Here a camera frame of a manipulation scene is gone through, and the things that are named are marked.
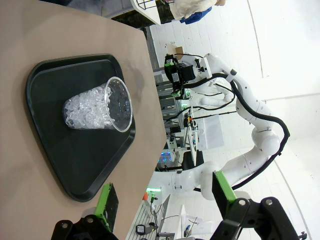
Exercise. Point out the black office chair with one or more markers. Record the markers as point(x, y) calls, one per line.
point(191, 160)

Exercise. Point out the black plastic serving tray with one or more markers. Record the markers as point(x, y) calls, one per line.
point(75, 155)

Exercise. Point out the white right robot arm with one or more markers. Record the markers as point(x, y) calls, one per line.
point(265, 142)

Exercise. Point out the white board panel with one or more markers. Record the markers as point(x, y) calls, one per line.
point(210, 132)

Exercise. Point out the person in grey sweatshirt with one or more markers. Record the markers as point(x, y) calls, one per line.
point(187, 7)

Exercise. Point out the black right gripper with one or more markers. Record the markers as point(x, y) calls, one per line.
point(188, 73)

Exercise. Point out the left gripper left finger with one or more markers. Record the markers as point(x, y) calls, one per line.
point(105, 207)

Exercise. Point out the aluminium frame rack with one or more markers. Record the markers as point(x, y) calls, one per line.
point(170, 105)

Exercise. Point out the black white handheld device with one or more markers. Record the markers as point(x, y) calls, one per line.
point(143, 228)

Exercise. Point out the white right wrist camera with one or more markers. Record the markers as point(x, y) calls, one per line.
point(203, 67)

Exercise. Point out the short clear iced cup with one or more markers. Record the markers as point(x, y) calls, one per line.
point(87, 110)

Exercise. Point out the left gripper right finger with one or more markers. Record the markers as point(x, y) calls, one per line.
point(225, 192)

